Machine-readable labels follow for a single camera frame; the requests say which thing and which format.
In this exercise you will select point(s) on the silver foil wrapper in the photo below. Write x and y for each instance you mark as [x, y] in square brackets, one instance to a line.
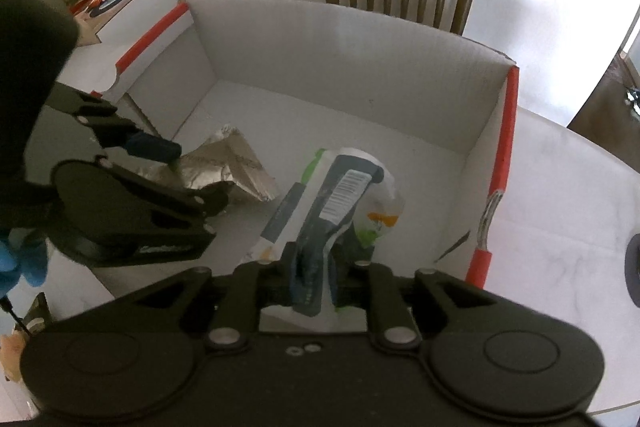
[225, 157]

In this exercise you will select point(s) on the red and white cardboard box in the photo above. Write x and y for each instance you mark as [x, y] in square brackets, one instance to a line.
[350, 72]

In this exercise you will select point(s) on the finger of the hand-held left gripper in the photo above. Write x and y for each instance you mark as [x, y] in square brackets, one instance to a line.
[155, 149]
[210, 199]

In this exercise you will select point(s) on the person's left hand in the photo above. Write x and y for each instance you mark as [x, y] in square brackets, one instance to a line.
[30, 262]

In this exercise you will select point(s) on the red packet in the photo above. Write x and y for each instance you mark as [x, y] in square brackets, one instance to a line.
[85, 3]

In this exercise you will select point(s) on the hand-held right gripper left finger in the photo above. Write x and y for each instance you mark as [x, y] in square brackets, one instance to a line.
[280, 282]

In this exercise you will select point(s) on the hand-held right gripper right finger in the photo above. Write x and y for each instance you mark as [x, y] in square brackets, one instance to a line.
[350, 282]

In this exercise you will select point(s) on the black white sneaker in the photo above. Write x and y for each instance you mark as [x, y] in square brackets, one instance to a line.
[634, 102]

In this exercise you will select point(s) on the green white grey snack pouch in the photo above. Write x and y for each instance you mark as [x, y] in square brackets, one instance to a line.
[345, 187]

